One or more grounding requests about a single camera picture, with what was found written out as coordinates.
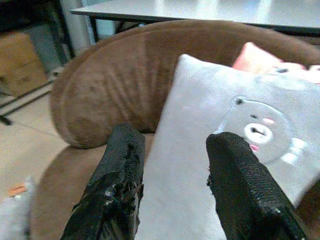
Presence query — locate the grey bear print pillow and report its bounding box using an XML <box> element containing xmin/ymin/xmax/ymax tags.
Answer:
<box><xmin>136</xmin><ymin>53</ymin><xmax>320</xmax><ymax>240</ymax></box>

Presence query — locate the brown cardboard box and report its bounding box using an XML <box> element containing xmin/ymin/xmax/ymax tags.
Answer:
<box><xmin>0</xmin><ymin>32</ymin><xmax>50</xmax><ymax>97</ymax></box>

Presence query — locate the brown round sofa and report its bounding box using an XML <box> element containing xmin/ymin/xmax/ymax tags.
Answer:
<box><xmin>29</xmin><ymin>19</ymin><xmax>320</xmax><ymax>240</ymax></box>

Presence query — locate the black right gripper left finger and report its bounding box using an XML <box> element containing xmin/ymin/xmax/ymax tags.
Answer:
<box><xmin>60</xmin><ymin>122</ymin><xmax>147</xmax><ymax>240</ymax></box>

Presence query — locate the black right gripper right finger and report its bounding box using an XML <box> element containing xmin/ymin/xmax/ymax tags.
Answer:
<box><xmin>205</xmin><ymin>131</ymin><xmax>308</xmax><ymax>240</ymax></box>

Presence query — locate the black metal rack frame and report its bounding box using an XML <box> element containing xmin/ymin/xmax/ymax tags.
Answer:
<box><xmin>0</xmin><ymin>0</ymin><xmax>76</xmax><ymax>126</ymax></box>

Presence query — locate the pink cartoon pillow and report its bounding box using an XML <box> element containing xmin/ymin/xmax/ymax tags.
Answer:
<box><xmin>231</xmin><ymin>41</ymin><xmax>320</xmax><ymax>85</ymax></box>

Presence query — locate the small orange object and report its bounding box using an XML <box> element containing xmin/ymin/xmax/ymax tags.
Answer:
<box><xmin>8</xmin><ymin>185</ymin><xmax>26</xmax><ymax>197</ymax></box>

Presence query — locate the white fluffy object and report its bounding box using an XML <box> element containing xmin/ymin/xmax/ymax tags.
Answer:
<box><xmin>0</xmin><ymin>176</ymin><xmax>36</xmax><ymax>240</ymax></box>

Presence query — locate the white table with black frame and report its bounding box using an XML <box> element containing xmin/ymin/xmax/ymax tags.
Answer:
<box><xmin>69</xmin><ymin>0</ymin><xmax>320</xmax><ymax>46</ymax></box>

